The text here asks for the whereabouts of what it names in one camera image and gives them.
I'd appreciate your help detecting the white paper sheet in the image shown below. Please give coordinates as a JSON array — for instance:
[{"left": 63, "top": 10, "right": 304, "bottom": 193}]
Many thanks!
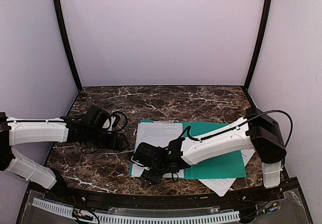
[{"left": 131, "top": 122, "right": 184, "bottom": 178}]

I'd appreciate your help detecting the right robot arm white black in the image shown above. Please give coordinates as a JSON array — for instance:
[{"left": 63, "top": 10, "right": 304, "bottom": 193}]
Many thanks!
[{"left": 131, "top": 107, "right": 291, "bottom": 189}]

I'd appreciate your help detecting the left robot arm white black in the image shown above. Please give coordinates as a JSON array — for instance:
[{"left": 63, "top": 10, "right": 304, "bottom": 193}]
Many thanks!
[{"left": 1, "top": 108, "right": 129, "bottom": 190}]

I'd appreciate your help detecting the metal top clip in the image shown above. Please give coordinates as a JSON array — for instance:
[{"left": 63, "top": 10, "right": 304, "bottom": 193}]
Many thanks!
[{"left": 153, "top": 120, "right": 180, "bottom": 124}]

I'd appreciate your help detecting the right printed paper sheet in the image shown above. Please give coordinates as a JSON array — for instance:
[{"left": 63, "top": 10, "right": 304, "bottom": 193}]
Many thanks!
[{"left": 199, "top": 149, "right": 255, "bottom": 197}]

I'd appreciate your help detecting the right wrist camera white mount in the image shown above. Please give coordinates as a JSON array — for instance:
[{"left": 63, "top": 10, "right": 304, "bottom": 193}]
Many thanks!
[{"left": 130, "top": 142, "right": 162, "bottom": 171}]

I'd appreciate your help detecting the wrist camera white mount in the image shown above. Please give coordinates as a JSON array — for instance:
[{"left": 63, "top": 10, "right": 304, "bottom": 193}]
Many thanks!
[
  {"left": 85, "top": 105, "right": 120, "bottom": 133},
  {"left": 130, "top": 142, "right": 162, "bottom": 171}
]

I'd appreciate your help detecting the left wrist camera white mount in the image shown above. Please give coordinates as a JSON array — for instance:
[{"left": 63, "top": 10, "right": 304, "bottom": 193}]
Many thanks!
[{"left": 85, "top": 105, "right": 120, "bottom": 133}]

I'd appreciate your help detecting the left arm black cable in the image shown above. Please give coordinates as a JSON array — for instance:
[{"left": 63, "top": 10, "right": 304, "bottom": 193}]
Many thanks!
[{"left": 80, "top": 112, "right": 128, "bottom": 155}]

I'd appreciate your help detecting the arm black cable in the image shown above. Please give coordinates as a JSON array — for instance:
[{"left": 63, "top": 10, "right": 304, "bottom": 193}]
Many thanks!
[
  {"left": 80, "top": 112, "right": 128, "bottom": 155},
  {"left": 178, "top": 110, "right": 294, "bottom": 149}
]

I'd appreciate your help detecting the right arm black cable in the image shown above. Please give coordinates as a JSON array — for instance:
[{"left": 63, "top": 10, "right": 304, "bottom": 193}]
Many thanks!
[{"left": 178, "top": 110, "right": 294, "bottom": 149}]

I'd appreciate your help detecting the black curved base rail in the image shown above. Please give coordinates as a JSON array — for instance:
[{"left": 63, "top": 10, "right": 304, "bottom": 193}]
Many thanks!
[{"left": 25, "top": 181, "right": 300, "bottom": 214}]

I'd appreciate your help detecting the white slotted cable duct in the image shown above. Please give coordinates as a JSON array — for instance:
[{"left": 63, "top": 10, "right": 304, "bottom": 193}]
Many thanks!
[{"left": 32, "top": 197, "right": 240, "bottom": 223}]

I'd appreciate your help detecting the left black frame post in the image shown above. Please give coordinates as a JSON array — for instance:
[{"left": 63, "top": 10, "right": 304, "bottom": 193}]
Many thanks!
[{"left": 53, "top": 0, "right": 83, "bottom": 92}]

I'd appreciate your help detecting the black frame post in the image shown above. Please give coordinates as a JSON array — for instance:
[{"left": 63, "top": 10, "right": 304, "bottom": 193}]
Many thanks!
[
  {"left": 53, "top": 0, "right": 83, "bottom": 92},
  {"left": 244, "top": 0, "right": 272, "bottom": 91}
]

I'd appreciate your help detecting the right black frame post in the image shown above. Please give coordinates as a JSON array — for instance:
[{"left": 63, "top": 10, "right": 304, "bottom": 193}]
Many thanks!
[{"left": 244, "top": 0, "right": 272, "bottom": 91}]

